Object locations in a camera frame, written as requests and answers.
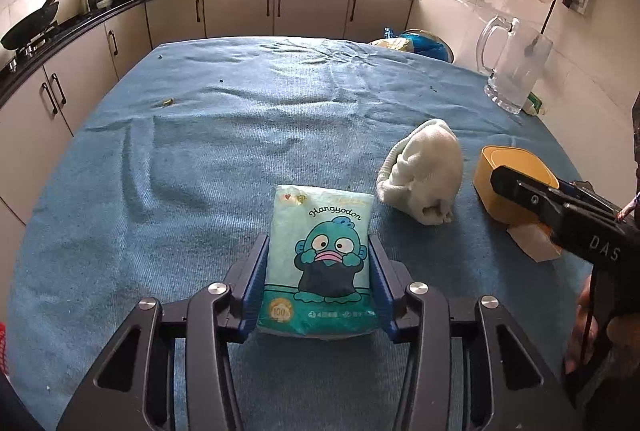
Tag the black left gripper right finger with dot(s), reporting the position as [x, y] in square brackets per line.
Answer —
[467, 358]

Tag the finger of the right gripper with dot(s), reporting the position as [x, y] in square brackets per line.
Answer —
[545, 205]

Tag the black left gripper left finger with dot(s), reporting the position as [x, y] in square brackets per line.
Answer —
[130, 385]

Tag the yellow round container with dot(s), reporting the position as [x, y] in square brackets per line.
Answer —
[496, 178]

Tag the teal cartoon tissue pack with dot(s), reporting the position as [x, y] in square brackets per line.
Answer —
[317, 282]

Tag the white kitchen base cabinets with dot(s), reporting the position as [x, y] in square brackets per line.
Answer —
[47, 97]

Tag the person's right hand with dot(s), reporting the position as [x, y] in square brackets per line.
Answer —
[622, 331]

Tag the white crumpled wrapper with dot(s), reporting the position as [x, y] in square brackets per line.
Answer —
[535, 241]

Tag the red plastic mesh basket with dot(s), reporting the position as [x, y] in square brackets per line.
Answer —
[3, 366]

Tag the white folded cloth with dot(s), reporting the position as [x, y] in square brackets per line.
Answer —
[422, 173]

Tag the clear glass pitcher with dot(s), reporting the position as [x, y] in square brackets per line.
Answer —
[519, 65]

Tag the blue towel table cover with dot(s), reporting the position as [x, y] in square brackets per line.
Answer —
[172, 178]

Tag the blue bowl with food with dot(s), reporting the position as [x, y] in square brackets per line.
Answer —
[416, 41]

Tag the black wok pan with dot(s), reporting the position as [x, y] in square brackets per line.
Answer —
[30, 26]

